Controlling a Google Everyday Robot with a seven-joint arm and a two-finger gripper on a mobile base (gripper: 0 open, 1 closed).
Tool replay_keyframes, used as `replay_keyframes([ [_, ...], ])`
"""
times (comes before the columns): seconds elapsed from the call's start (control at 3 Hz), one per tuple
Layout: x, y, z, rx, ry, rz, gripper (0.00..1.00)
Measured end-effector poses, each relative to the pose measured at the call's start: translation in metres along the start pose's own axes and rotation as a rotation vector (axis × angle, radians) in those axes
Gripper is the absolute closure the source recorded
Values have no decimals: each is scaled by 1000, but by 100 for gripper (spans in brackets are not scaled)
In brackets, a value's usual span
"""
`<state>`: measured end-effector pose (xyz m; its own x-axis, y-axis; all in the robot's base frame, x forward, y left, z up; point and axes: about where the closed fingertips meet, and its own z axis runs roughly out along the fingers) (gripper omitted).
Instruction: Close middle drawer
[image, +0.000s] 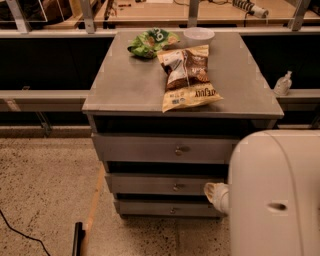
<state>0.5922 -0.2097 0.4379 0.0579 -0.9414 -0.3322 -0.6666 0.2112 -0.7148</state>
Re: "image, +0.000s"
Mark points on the white power strip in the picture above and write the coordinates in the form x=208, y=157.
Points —
x=251, y=8

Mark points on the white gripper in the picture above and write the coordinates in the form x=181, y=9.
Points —
x=222, y=200

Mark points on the metal rail frame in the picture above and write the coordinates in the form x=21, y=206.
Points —
x=47, y=20

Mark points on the clear plastic bowl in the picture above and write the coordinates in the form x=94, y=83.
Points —
x=196, y=36

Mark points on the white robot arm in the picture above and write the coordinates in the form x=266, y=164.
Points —
x=272, y=196

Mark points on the grey wooden drawer cabinet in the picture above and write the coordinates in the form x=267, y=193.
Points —
x=126, y=98

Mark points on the brown yellow snack bag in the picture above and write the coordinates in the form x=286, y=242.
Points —
x=188, y=83

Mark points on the grey top drawer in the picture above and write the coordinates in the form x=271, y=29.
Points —
x=162, y=148

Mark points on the green chip bag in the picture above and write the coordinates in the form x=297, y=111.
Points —
x=150, y=42

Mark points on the black bar on floor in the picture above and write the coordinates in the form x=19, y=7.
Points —
x=77, y=240

